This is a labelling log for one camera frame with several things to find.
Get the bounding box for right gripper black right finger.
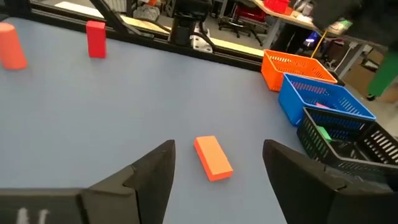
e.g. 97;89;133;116
262;139;398;224

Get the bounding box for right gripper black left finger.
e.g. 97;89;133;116
80;139;177;224

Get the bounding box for green wedge block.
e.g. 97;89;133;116
316;126;333;143

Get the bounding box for orange rectangular block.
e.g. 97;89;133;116
193;135;234;182

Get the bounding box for black plastic basket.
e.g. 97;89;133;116
296;106;398;183

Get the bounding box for cardboard box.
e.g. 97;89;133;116
343;49;398;103

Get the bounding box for wooden desk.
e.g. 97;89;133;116
253;0;389;50

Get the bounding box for red desk bins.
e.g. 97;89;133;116
263;0;292;15

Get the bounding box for blue plastic basket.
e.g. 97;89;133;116
277;73;377;128

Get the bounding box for orange plastic basket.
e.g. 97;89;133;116
260;49;338;93

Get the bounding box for office chair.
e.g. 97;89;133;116
217;0;265;47

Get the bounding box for wooden side board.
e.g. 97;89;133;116
54;1;265;57

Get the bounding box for red rectangular block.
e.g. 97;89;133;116
85;20;108;59

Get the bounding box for grey bag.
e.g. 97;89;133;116
132;4;161;22

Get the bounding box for orange cylinder block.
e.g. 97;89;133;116
0;22;28;70

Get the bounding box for yellow cable with plug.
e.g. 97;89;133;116
310;29;328;59

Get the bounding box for black table frame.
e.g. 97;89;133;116
0;0;265;73

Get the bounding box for black frame strut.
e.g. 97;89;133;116
90;0;155;39

